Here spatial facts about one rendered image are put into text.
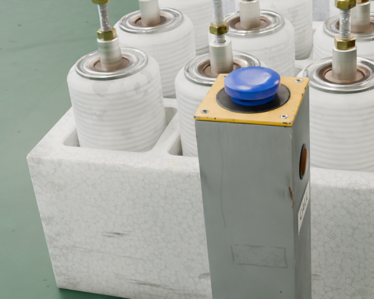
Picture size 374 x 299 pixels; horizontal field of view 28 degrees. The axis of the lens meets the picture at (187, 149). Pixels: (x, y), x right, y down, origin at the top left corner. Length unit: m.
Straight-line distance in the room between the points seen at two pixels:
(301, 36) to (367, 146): 0.27
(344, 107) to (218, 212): 0.18
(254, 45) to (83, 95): 0.19
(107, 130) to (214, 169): 0.24
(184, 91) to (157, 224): 0.14
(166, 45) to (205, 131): 0.33
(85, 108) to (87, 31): 0.83
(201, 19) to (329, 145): 0.32
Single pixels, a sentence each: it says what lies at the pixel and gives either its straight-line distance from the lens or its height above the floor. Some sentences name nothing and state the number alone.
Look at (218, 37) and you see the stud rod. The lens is 0.72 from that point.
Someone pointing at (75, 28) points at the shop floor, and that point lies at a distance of 1.61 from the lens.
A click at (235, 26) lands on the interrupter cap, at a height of 0.25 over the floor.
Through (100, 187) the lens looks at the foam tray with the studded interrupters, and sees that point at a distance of 0.76.
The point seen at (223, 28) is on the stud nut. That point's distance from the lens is 0.71.
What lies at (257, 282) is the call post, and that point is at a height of 0.17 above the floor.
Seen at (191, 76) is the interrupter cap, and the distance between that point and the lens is 0.72.
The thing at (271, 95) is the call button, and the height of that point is 0.32.
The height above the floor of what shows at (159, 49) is 0.24.
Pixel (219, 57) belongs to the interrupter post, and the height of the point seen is 0.27.
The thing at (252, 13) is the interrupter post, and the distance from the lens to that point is 0.82.
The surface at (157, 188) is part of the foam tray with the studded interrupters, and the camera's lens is 0.73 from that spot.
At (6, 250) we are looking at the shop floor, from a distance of 0.96.
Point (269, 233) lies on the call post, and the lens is 0.56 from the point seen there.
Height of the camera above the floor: 0.56
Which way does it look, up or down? 31 degrees down
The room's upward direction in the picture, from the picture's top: 6 degrees counter-clockwise
